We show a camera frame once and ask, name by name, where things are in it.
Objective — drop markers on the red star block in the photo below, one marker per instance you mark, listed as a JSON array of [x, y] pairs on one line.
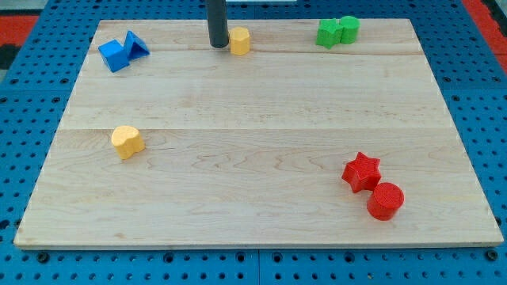
[[362, 173]]

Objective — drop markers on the green star block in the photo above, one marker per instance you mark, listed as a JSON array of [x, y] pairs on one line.
[[329, 33]]

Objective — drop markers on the red circle block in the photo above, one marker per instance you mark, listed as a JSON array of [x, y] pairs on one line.
[[385, 201]]

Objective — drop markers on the green circle block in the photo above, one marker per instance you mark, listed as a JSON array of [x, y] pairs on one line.
[[351, 26]]

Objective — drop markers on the light wooden board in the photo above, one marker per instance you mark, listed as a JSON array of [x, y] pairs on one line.
[[247, 152]]

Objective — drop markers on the yellow hexagon block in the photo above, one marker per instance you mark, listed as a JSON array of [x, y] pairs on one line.
[[239, 40]]

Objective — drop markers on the yellow heart block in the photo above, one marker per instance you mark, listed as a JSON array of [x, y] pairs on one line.
[[127, 141]]

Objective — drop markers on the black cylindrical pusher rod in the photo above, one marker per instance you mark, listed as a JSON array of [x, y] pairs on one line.
[[216, 11]]

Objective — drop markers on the blue triangle block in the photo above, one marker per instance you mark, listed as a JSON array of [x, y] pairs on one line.
[[135, 46]]

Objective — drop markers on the blue cube block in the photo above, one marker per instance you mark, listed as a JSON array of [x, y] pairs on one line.
[[113, 55]]

